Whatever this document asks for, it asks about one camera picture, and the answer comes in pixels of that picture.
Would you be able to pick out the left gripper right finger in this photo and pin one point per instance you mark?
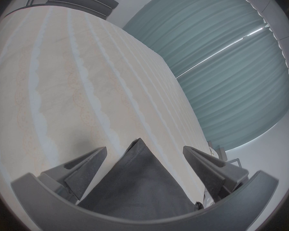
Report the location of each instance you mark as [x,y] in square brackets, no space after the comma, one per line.
[212,174]

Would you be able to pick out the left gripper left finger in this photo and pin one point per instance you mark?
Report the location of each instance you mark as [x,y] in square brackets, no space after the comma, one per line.
[84,177]

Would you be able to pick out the black T-shirt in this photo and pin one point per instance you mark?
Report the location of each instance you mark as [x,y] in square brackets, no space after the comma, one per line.
[139,182]

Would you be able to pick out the bed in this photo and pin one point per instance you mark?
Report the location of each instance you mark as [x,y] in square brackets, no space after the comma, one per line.
[62,80]

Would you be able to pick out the grey bedside table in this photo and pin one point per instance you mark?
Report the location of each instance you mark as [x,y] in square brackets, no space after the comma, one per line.
[220,151]

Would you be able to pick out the blue-green curtain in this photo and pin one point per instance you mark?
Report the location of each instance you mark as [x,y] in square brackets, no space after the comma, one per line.
[231,92]
[183,20]

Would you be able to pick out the black chest of drawers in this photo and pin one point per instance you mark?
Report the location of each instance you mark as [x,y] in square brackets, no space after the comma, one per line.
[86,1]

